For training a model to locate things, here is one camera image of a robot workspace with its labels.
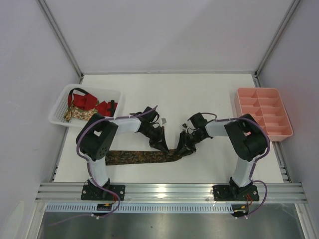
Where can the right aluminium frame post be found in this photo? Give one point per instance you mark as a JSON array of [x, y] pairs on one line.
[[292, 9]]

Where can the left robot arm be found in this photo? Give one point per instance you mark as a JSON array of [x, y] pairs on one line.
[[96, 137]]

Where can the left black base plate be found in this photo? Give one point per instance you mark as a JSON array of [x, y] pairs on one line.
[[117, 190]]

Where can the beige floral tie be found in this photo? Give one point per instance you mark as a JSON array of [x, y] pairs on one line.
[[77, 113]]

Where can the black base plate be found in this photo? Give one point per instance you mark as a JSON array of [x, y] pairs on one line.
[[234, 193], [117, 190]]

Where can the aluminium mounting rail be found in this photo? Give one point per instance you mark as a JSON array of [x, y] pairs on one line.
[[172, 192]]

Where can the white slotted cable duct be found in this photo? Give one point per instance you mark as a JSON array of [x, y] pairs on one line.
[[140, 208]]

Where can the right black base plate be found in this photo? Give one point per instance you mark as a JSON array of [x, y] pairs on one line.
[[234, 193]]

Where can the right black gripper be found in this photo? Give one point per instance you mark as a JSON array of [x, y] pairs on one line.
[[186, 140]]

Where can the red tie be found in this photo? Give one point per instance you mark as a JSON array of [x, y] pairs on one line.
[[87, 101]]

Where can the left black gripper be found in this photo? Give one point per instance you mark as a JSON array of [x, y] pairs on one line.
[[157, 138]]

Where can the white plastic basket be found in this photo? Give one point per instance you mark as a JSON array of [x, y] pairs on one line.
[[56, 115]]

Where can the dark brown patterned tie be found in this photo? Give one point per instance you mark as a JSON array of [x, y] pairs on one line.
[[140, 157]]

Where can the left aluminium frame post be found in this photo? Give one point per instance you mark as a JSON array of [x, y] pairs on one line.
[[60, 37]]

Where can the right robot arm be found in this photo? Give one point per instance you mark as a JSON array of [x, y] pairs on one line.
[[248, 140]]

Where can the pink divided organizer tray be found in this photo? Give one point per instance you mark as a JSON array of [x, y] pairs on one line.
[[265, 105]]

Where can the aluminium frame post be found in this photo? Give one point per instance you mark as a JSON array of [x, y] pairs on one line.
[[60, 37], [292, 9]]

